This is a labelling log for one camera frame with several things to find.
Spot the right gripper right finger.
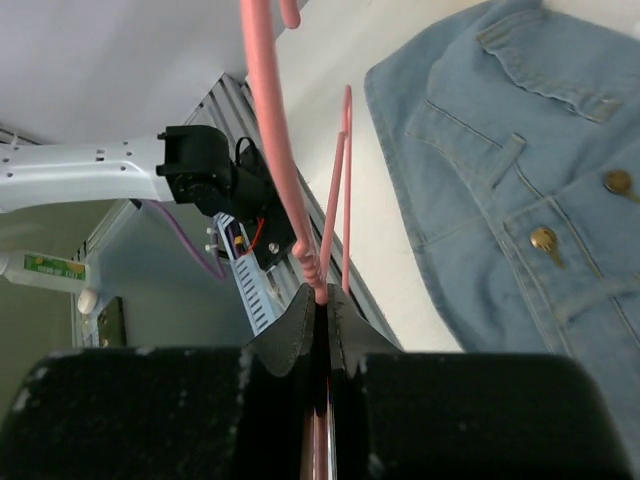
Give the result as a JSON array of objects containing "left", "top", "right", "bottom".
[{"left": 327, "top": 285, "right": 633, "bottom": 479}]

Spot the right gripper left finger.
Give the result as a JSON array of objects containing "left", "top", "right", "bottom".
[{"left": 1, "top": 286, "right": 315, "bottom": 479}]

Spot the light blue denim skirt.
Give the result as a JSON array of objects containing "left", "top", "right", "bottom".
[{"left": 363, "top": 0, "right": 640, "bottom": 357}]

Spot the pink wire hanger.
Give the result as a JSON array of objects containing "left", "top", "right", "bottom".
[{"left": 240, "top": 0, "right": 353, "bottom": 305}]

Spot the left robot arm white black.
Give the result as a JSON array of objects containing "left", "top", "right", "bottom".
[{"left": 1, "top": 125, "right": 276, "bottom": 222}]

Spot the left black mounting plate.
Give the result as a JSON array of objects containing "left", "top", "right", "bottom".
[{"left": 235, "top": 136, "right": 296, "bottom": 272}]

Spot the white slotted cable duct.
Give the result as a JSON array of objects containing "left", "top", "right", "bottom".
[{"left": 213, "top": 213, "right": 276, "bottom": 336}]

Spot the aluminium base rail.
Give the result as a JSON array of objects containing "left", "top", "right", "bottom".
[{"left": 187, "top": 72, "right": 404, "bottom": 351}]

